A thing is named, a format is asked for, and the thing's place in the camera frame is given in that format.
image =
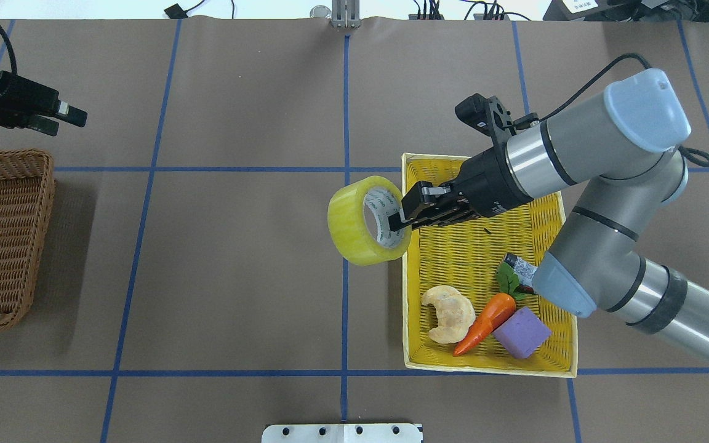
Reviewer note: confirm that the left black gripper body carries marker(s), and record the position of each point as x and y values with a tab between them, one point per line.
15	100

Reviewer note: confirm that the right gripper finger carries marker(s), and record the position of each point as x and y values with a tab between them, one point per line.
423	197
425	218

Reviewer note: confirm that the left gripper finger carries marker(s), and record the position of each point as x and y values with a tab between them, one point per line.
43	125
71	115

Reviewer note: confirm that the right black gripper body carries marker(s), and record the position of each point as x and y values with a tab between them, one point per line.
495	183

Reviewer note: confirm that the yellow tape roll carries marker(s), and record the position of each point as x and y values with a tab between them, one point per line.
358	222

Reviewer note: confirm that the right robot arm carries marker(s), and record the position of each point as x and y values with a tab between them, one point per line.
625	145

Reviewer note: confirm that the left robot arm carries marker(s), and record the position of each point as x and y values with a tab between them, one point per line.
13	64

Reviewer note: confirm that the brown wicker basket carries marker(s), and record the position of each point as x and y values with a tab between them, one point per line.
27	189

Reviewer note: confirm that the yellow woven basket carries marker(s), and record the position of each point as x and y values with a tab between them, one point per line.
466	256

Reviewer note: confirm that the toy croissant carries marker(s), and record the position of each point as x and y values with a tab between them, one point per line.
454	313

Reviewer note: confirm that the toy carrot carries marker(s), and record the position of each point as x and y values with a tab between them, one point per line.
500	307

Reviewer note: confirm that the purple foam cube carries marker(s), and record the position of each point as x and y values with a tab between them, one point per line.
522	334

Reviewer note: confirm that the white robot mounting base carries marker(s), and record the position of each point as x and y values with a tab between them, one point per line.
344	432

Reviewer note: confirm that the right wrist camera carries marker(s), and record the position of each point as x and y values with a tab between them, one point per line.
489	117

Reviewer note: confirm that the aluminium camera post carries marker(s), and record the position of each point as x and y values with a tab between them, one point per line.
345	14

